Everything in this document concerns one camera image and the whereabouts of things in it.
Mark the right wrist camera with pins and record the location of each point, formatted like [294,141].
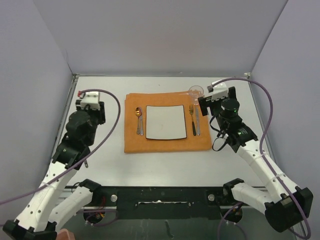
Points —
[219,91]

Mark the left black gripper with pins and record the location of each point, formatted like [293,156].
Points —
[100,112]

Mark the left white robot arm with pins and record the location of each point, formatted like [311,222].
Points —
[34,222]

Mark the green handled utensil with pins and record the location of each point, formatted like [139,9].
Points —
[191,112]

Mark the silver spoon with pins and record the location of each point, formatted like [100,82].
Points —
[141,125]

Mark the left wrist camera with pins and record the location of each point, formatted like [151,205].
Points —
[91,99]

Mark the orange cloth placemat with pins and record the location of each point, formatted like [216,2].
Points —
[134,143]

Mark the pink box corner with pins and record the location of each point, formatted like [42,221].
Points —
[65,234]

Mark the white square plate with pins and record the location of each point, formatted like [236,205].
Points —
[165,123]

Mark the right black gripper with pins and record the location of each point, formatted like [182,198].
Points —
[202,101]

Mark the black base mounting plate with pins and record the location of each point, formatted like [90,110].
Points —
[161,203]

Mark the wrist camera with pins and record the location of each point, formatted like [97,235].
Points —
[91,99]
[219,91]

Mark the clear plastic cup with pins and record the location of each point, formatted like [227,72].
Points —
[194,93]

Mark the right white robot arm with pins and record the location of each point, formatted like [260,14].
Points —
[284,203]

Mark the silver knife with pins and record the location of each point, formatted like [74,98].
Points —
[197,121]

